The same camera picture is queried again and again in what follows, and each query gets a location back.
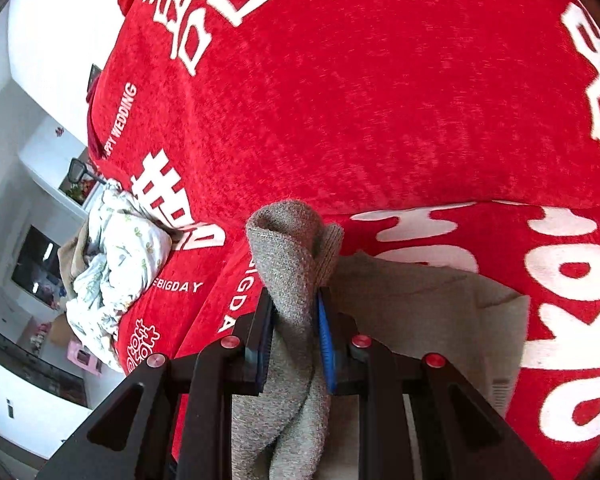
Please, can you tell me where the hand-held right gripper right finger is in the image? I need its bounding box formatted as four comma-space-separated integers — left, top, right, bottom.
316, 292, 556, 480

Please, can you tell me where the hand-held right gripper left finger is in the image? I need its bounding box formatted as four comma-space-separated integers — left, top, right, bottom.
35, 287, 277, 480

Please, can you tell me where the grey small garment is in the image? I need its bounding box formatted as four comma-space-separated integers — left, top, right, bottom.
230, 200, 532, 480

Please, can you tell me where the white floral cloth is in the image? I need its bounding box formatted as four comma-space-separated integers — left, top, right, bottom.
65, 180, 174, 373

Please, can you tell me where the pink stool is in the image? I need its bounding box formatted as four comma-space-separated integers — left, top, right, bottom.
67, 340, 104, 376

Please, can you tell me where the brown cloth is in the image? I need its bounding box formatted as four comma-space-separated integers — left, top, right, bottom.
57, 220, 92, 298

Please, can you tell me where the red printed sofa cover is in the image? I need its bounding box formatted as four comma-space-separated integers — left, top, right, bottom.
85, 0, 600, 480

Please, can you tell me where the black fly swatter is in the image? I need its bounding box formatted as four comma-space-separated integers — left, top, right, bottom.
67, 158, 107, 185

